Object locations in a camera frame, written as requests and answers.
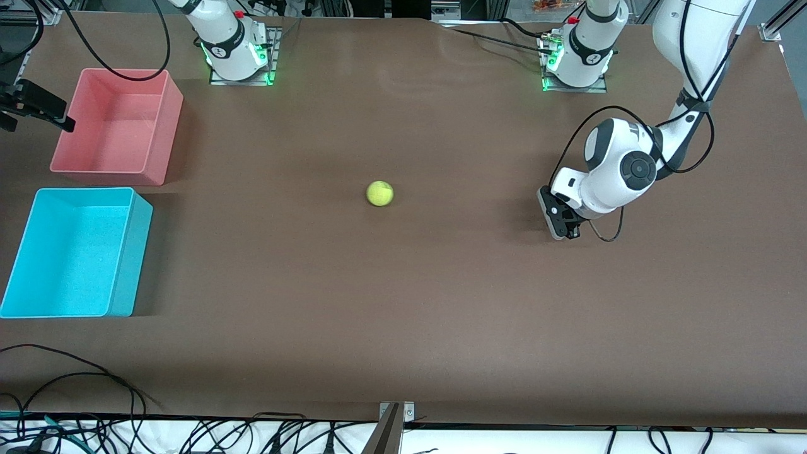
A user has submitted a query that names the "yellow-green tennis ball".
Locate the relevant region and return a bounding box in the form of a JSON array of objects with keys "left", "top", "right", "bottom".
[{"left": 366, "top": 180, "right": 395, "bottom": 207}]

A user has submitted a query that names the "pink plastic bin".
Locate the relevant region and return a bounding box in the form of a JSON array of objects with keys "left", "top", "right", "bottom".
[{"left": 50, "top": 68, "right": 185, "bottom": 187}]

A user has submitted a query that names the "blue plastic bin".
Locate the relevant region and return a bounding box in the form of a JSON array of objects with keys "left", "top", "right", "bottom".
[{"left": 0, "top": 187, "right": 154, "bottom": 318}]

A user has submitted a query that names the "brown table cover mat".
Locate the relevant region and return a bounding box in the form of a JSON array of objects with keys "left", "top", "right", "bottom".
[{"left": 0, "top": 11, "right": 807, "bottom": 431}]

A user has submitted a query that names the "dark aluminium profile bar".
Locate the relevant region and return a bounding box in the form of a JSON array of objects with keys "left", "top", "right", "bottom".
[{"left": 361, "top": 404, "right": 404, "bottom": 454}]

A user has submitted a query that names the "aluminium frame rail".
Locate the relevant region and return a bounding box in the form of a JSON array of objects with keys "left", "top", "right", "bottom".
[
  {"left": 0, "top": 0, "right": 64, "bottom": 26},
  {"left": 760, "top": 0, "right": 807, "bottom": 42}
]

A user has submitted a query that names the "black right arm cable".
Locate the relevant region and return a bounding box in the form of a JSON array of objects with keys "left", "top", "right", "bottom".
[{"left": 60, "top": 0, "right": 172, "bottom": 81}]

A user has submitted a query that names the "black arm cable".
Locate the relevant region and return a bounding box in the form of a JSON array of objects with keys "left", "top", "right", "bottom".
[
  {"left": 547, "top": 0, "right": 738, "bottom": 243},
  {"left": 60, "top": 0, "right": 172, "bottom": 81}
]

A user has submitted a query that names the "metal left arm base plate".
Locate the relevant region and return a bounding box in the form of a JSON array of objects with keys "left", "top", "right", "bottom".
[{"left": 539, "top": 35, "right": 609, "bottom": 94}]

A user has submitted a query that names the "black braided base cable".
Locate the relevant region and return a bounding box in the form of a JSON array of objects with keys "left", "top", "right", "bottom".
[{"left": 441, "top": 25, "right": 549, "bottom": 54}]

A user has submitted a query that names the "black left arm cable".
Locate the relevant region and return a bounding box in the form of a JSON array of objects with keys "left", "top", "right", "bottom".
[{"left": 547, "top": 0, "right": 738, "bottom": 243}]

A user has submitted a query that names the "long black cable loop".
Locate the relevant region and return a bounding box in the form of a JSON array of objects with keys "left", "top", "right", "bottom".
[{"left": 0, "top": 344, "right": 147, "bottom": 417}]

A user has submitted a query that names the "silver metal bracket plate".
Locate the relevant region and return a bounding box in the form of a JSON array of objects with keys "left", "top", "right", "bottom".
[{"left": 380, "top": 402, "right": 415, "bottom": 424}]

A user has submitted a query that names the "black cable arc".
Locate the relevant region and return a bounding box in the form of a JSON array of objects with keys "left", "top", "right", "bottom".
[{"left": 13, "top": 372, "right": 161, "bottom": 417}]

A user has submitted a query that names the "green cable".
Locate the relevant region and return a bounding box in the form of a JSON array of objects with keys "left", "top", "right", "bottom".
[{"left": 0, "top": 410, "right": 86, "bottom": 436}]

